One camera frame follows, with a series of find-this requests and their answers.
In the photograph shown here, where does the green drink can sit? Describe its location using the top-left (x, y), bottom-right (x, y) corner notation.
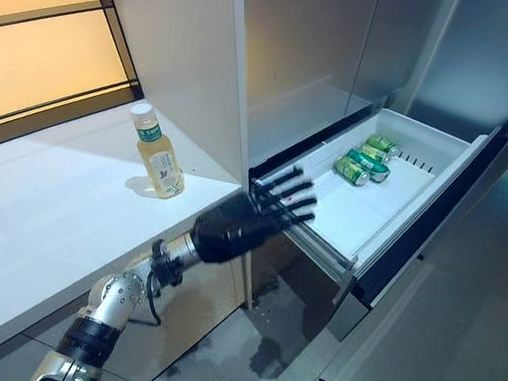
top-left (331, 154), bottom-right (373, 188)
top-left (365, 133), bottom-right (402, 159)
top-left (343, 147), bottom-right (392, 185)
top-left (357, 143), bottom-right (393, 165)

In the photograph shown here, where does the black window frame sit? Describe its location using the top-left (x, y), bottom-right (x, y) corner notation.
top-left (0, 0), bottom-right (154, 158)

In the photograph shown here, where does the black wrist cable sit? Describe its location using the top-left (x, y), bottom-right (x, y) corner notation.
top-left (127, 268), bottom-right (167, 327)

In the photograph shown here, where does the silver fridge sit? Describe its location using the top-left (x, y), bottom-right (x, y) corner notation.
top-left (197, 0), bottom-right (508, 360)

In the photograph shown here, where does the white counter cabinet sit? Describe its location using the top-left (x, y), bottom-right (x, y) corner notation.
top-left (0, 92), bottom-right (271, 381)

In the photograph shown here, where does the white fridge drawer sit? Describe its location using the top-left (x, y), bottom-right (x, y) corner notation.
top-left (237, 94), bottom-right (508, 321)

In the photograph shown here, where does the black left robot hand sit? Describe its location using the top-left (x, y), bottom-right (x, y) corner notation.
top-left (189, 155), bottom-right (322, 274)

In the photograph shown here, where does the yellow tea bottle white cap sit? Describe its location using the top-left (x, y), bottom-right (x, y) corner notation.
top-left (121, 101), bottom-right (194, 202)

